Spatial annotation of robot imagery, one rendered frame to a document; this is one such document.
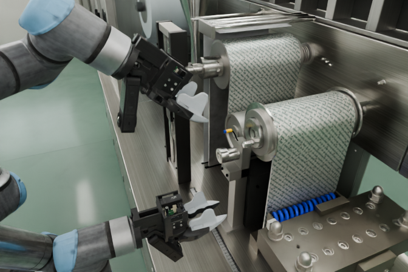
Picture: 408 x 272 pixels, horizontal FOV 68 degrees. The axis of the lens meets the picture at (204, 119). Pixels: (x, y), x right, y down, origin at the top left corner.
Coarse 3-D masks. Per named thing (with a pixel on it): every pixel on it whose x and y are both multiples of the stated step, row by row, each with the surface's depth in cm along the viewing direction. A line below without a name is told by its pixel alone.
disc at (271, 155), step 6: (258, 102) 73; (252, 108) 75; (258, 108) 72; (264, 108) 70; (264, 114) 70; (270, 114) 68; (270, 120) 68; (270, 126) 69; (276, 132) 67; (276, 138) 68; (276, 144) 68; (276, 150) 69; (258, 156) 77; (264, 156) 74; (270, 156) 71
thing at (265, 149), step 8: (352, 104) 77; (248, 112) 75; (256, 112) 72; (264, 120) 69; (264, 128) 70; (264, 136) 70; (272, 136) 69; (264, 144) 71; (256, 152) 75; (264, 152) 72
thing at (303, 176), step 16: (336, 144) 78; (288, 160) 74; (304, 160) 76; (320, 160) 78; (336, 160) 81; (272, 176) 74; (288, 176) 77; (304, 176) 79; (320, 176) 82; (336, 176) 85; (272, 192) 77; (288, 192) 80; (304, 192) 83; (320, 192) 85; (272, 208) 80
